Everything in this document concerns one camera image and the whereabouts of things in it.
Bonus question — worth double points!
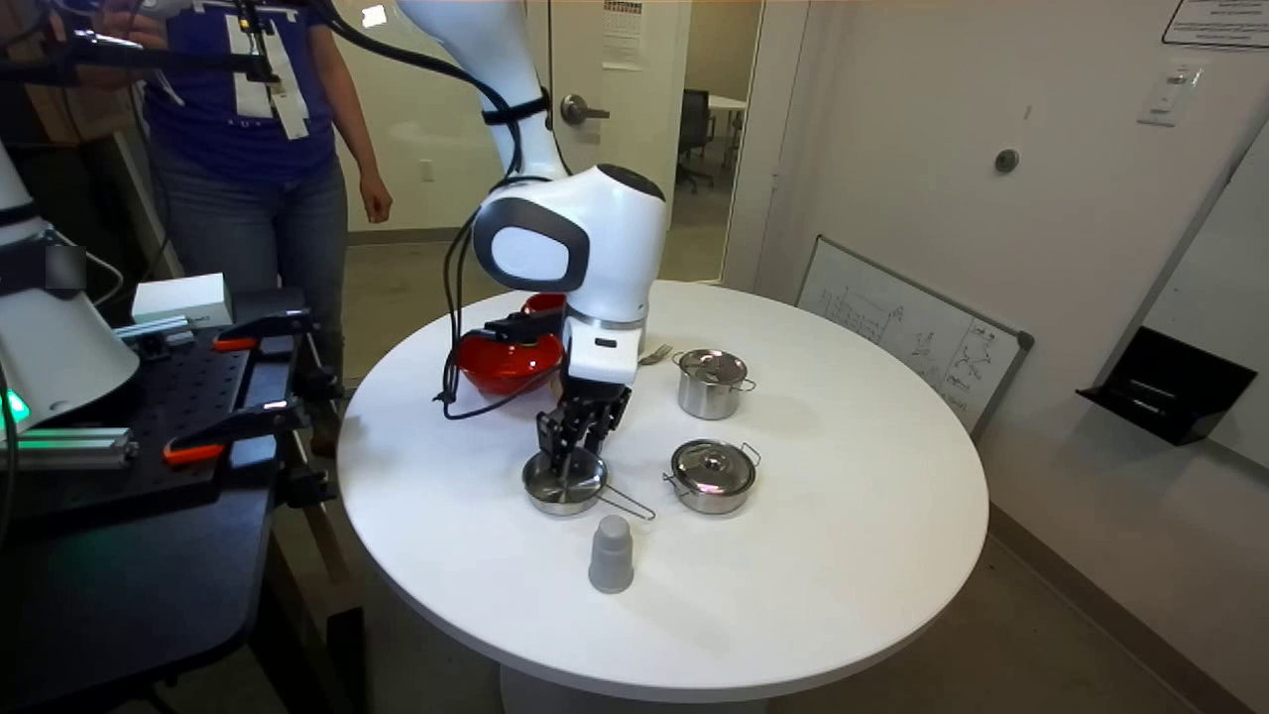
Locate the bare person hand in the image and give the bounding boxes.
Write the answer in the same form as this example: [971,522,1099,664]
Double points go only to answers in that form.
[356,169,397,228]

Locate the beige door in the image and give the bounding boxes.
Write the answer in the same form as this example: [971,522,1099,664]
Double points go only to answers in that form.
[543,0,692,232]

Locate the open steel pot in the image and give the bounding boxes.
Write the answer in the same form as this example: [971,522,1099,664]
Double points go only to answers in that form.
[672,345,761,426]

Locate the white paper wall notice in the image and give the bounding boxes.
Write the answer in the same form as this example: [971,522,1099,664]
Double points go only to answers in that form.
[1161,0,1269,52]

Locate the red plastic cup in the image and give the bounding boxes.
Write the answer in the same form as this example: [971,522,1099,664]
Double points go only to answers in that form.
[516,288,572,324]

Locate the silver door handle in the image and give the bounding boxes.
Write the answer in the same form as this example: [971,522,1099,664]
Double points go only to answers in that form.
[555,90,614,131]

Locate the bare person forearm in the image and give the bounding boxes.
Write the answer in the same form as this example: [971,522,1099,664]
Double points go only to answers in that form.
[310,21,387,191]

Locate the black clamp orange grip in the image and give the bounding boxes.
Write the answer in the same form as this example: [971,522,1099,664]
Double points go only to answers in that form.
[192,308,325,364]
[155,392,348,471]

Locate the person in blue shirt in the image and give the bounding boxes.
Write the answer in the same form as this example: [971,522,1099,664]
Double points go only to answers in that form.
[124,0,397,388]

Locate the white wall switch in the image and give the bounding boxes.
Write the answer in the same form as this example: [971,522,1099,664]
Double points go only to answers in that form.
[1138,58,1205,131]

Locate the small framed whiteboard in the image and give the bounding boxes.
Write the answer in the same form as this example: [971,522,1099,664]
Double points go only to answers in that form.
[793,236,1038,435]

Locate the white box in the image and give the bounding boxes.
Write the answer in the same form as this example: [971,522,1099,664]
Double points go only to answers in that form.
[128,269,232,333]

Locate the silver metal bars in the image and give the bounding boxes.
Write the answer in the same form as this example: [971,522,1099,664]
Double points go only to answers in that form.
[0,421,144,476]

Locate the small grey cup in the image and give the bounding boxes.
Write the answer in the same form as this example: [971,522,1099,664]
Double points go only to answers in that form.
[581,513,638,600]

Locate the white ID badge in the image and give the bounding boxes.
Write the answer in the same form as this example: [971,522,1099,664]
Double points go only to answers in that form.
[226,12,311,144]

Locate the small steel frying pan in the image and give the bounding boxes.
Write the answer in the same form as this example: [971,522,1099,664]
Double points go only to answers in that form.
[519,446,662,522]

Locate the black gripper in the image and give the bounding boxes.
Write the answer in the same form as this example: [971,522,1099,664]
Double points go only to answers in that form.
[531,372,634,491]

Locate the red plastic bowl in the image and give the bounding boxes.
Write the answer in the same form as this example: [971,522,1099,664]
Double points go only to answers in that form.
[450,308,572,401]

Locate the steel pot with lid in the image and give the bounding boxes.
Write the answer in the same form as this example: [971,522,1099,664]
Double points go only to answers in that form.
[662,435,764,521]

